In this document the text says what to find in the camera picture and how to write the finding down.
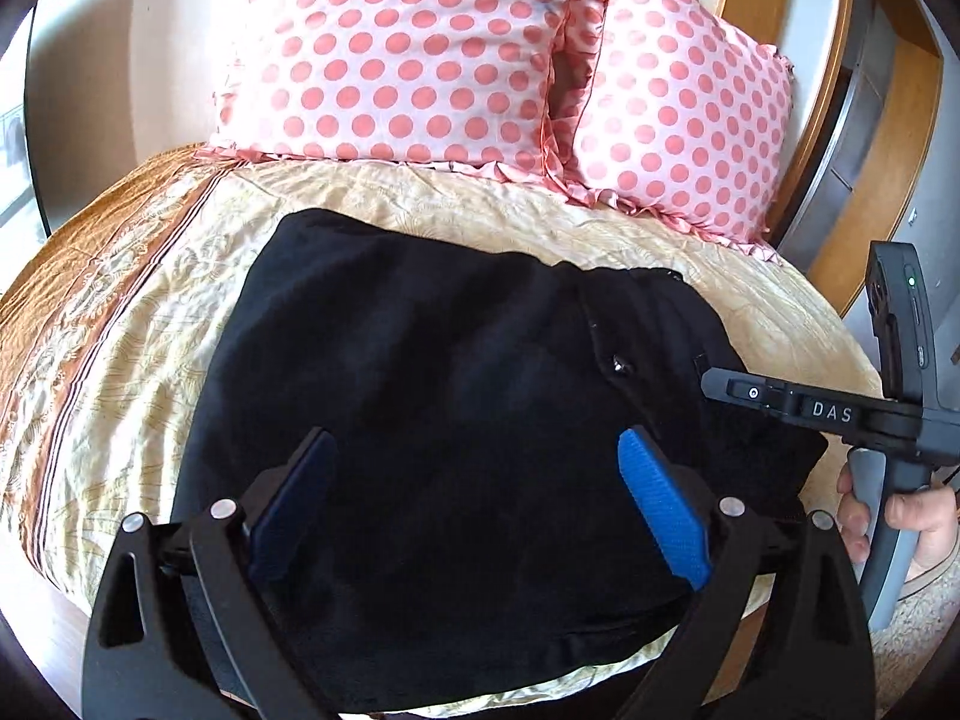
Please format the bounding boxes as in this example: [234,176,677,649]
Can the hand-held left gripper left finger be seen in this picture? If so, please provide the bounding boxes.
[81,427,338,720]

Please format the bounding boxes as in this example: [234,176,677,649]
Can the yellow floral bed sheet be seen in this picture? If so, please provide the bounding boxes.
[0,146,887,707]

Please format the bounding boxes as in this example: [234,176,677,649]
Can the wooden bed headboard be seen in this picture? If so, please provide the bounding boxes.
[716,0,857,245]

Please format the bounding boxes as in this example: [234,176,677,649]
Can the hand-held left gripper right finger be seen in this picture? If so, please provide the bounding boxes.
[616,426,877,720]

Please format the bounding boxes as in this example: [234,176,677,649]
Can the grey sliding door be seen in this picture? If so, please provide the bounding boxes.
[780,64,890,275]

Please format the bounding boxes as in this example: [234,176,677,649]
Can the wooden door frame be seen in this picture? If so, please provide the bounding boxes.
[810,34,944,317]

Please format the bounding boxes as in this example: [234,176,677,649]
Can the person's right hand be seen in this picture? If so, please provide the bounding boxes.
[836,459,958,572]

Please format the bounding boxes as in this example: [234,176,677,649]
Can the window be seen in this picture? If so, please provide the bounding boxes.
[0,101,37,230]

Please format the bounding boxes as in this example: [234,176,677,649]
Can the black pants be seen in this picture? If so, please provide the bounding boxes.
[171,208,830,713]

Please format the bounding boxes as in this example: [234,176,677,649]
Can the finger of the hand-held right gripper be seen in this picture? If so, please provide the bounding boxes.
[701,367,860,440]

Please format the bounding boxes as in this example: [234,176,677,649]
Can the pink polka dot pillow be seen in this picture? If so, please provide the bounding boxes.
[555,0,797,265]
[191,0,610,182]

